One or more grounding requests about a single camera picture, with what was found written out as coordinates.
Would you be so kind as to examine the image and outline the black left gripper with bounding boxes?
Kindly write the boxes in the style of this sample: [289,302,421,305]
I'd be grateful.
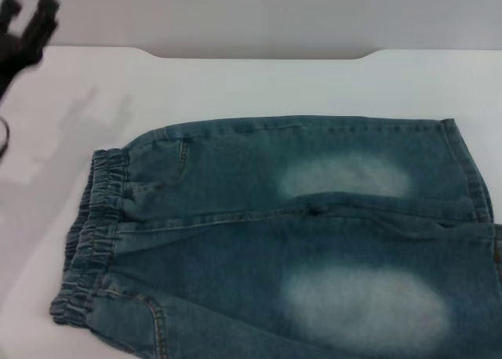
[0,0,63,101]

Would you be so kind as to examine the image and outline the blue denim shorts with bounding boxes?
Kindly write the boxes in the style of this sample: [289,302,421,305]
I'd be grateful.
[49,114,502,359]

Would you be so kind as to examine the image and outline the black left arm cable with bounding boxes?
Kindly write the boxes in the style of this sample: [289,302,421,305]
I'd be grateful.
[0,118,11,158]

